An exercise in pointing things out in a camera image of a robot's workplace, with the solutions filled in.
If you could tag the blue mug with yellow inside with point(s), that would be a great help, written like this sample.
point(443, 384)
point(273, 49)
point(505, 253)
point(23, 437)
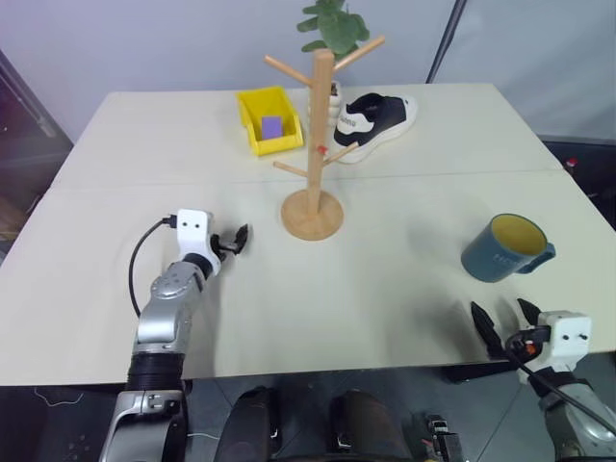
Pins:
point(491, 257)

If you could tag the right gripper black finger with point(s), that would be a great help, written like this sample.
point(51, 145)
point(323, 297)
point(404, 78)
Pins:
point(530, 315)
point(490, 333)

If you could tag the yellow plastic bin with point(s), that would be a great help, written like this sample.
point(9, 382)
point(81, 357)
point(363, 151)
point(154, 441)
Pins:
point(276, 144)

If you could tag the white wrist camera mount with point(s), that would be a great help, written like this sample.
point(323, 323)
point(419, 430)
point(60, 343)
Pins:
point(568, 337)
point(192, 231)

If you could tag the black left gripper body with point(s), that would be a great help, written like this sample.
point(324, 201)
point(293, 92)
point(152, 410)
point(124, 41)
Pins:
point(222, 244)

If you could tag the dark cabinet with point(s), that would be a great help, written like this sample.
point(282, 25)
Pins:
point(24, 144)

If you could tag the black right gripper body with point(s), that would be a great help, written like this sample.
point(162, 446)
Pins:
point(522, 342)

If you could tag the white plant pot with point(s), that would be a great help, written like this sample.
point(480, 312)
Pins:
point(334, 103)

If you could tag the black slanted pole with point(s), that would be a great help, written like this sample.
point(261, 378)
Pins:
point(445, 38)

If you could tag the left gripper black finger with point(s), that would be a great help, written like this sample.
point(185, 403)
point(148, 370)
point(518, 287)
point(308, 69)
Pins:
point(243, 232)
point(246, 243)

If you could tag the black furniture beside table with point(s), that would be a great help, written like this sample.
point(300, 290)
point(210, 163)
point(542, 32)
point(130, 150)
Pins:
point(584, 168)

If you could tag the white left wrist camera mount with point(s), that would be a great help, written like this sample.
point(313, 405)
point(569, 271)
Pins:
point(192, 231)

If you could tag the wooden mug tree stand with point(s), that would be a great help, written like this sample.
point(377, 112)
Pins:
point(317, 168)

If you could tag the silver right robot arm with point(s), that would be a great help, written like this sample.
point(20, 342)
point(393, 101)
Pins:
point(572, 414)

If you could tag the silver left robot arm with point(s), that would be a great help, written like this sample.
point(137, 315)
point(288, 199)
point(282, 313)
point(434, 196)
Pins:
point(161, 317)

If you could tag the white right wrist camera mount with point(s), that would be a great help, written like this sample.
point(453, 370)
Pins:
point(568, 337)

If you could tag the green leafy plant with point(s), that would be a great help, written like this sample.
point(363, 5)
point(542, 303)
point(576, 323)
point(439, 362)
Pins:
point(337, 24)

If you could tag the dark rounded shape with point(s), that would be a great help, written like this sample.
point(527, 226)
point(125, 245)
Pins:
point(363, 423)
point(250, 423)

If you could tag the purple block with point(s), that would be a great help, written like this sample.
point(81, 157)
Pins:
point(272, 127)

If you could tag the black and white sneaker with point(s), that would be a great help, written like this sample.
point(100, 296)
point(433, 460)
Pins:
point(375, 118)

